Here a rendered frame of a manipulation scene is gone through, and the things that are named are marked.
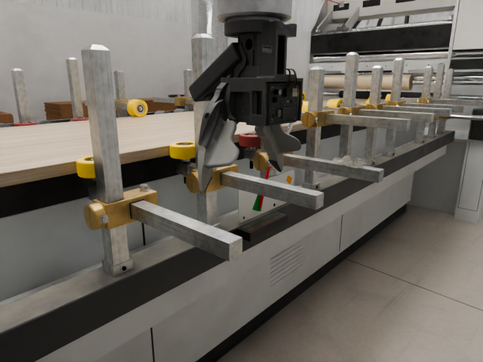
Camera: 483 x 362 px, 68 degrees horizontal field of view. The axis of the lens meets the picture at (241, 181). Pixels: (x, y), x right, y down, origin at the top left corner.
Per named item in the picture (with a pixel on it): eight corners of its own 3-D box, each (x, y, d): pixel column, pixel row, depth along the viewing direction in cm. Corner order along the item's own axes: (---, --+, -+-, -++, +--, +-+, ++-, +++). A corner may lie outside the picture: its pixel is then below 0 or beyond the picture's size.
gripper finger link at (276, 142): (305, 177, 51) (282, 128, 46) (273, 170, 55) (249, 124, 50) (315, 162, 52) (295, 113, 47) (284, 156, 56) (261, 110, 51)
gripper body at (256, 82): (261, 131, 40) (264, 15, 37) (212, 125, 46) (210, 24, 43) (302, 126, 46) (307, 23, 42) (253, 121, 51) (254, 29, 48)
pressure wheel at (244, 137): (269, 168, 116) (269, 132, 113) (253, 172, 111) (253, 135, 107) (249, 164, 121) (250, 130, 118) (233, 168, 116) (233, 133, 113)
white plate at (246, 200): (293, 200, 115) (295, 169, 112) (238, 224, 96) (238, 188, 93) (292, 200, 115) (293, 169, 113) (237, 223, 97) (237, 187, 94)
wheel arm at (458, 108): (464, 112, 161) (465, 105, 160) (463, 112, 159) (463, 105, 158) (382, 108, 184) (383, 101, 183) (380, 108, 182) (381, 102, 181)
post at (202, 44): (217, 235, 92) (213, 34, 79) (207, 240, 89) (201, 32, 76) (208, 232, 94) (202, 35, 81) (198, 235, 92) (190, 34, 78)
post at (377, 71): (372, 175, 165) (384, 65, 152) (369, 177, 163) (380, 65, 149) (365, 174, 167) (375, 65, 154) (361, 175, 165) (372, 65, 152)
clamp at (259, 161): (292, 164, 111) (293, 148, 110) (265, 172, 101) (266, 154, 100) (277, 161, 115) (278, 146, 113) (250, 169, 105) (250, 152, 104)
